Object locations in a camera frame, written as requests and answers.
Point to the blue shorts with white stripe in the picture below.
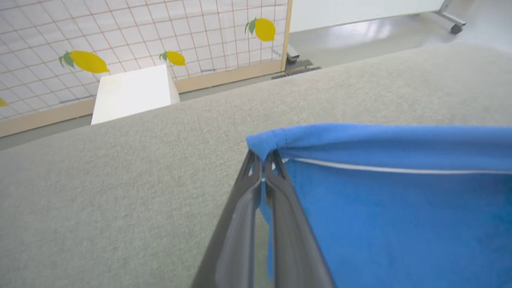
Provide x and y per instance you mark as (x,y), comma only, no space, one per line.
(392,216)

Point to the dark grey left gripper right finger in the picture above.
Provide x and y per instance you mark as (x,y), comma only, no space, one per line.
(294,240)

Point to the white box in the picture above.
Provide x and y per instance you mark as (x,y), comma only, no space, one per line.
(134,94)

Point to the white board on wheeled stand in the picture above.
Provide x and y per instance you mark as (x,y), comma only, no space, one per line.
(360,12)

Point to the grey fabric sofa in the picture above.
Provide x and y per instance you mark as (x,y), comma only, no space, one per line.
(140,180)

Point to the lemon print tiled partition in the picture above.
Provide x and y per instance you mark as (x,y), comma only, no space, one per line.
(120,40)

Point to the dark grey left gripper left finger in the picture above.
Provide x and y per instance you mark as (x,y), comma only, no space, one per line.
(234,240)

